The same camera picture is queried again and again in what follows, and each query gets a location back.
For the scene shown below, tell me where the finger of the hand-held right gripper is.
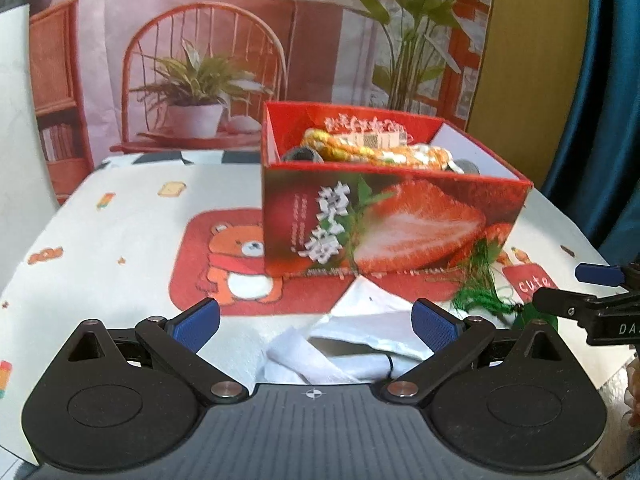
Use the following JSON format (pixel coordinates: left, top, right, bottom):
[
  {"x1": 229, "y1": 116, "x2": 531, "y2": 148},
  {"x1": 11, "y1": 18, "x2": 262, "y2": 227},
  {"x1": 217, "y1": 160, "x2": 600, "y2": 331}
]
[
  {"x1": 532, "y1": 287, "x2": 603, "y2": 320},
  {"x1": 575, "y1": 262, "x2": 627, "y2": 287}
]

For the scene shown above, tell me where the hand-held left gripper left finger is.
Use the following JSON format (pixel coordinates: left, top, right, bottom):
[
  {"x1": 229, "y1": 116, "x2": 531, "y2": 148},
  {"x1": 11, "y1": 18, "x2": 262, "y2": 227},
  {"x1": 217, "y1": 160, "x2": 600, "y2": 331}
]
[{"x1": 67, "y1": 297, "x2": 249, "y2": 404}]

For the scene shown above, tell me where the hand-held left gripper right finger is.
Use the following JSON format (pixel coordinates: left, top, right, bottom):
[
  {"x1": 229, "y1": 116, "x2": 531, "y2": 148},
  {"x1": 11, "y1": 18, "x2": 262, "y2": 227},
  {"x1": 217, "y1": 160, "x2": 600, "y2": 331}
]
[{"x1": 382, "y1": 297, "x2": 564, "y2": 404}]

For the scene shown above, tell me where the green tassel pendant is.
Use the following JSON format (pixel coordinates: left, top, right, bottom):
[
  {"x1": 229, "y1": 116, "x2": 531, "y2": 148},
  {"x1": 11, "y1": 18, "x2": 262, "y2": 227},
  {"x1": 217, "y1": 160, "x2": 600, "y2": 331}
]
[{"x1": 449, "y1": 237, "x2": 558, "y2": 336}]

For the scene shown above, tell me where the red strawberry print box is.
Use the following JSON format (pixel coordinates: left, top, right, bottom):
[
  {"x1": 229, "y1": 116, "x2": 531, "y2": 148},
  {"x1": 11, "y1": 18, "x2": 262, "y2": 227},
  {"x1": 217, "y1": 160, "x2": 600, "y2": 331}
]
[{"x1": 260, "y1": 101, "x2": 533, "y2": 279}]

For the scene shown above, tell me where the yellow orange floral cloth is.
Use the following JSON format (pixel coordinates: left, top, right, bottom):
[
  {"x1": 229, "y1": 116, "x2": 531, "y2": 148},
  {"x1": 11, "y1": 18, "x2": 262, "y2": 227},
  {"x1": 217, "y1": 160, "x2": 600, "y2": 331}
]
[{"x1": 300, "y1": 127, "x2": 458, "y2": 171}]

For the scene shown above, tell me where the blue curtain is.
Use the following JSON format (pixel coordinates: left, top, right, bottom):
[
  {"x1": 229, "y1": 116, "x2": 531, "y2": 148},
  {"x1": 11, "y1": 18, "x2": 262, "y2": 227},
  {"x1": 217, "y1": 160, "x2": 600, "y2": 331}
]
[{"x1": 540, "y1": 0, "x2": 640, "y2": 271}]

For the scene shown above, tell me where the tan wooden board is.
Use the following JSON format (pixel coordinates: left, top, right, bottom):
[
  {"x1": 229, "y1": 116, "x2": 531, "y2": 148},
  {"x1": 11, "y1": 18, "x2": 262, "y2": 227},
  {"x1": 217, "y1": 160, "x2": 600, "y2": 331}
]
[{"x1": 465, "y1": 0, "x2": 601, "y2": 196}]

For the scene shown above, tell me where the printed wall backdrop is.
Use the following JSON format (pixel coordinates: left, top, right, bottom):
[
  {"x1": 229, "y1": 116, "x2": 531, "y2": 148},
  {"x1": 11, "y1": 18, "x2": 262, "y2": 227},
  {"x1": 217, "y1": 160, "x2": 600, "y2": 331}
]
[{"x1": 27, "y1": 0, "x2": 496, "y2": 206}]

